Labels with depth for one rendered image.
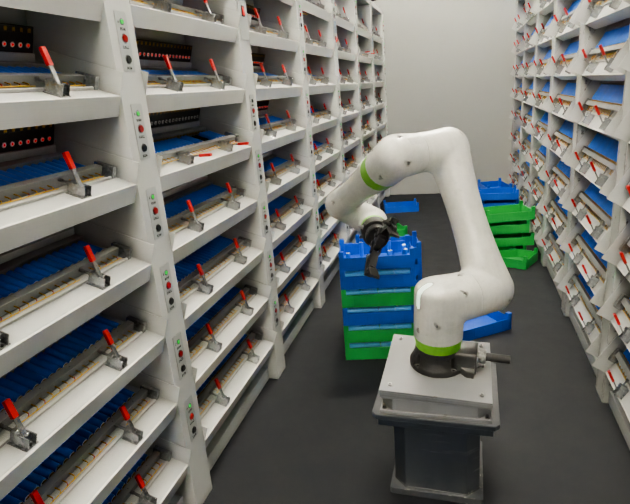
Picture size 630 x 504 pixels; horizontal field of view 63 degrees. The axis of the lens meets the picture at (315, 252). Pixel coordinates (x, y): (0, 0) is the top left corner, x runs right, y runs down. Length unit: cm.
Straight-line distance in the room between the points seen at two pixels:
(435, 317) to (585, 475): 67
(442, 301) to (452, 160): 39
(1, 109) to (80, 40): 35
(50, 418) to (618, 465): 150
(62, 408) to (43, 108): 56
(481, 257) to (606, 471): 73
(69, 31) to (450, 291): 105
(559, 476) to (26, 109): 159
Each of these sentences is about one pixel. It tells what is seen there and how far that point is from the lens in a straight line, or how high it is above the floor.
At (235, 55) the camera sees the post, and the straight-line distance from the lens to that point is 187.
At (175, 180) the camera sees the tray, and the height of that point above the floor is 91.
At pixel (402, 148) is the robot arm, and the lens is 139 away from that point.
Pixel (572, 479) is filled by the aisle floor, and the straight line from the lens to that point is 175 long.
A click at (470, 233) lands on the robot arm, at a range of 145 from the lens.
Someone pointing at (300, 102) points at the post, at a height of 105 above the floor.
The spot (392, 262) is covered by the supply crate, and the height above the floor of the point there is 43.
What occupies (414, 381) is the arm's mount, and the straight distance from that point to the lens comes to 142.
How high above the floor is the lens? 110
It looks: 17 degrees down
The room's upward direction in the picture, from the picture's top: 5 degrees counter-clockwise
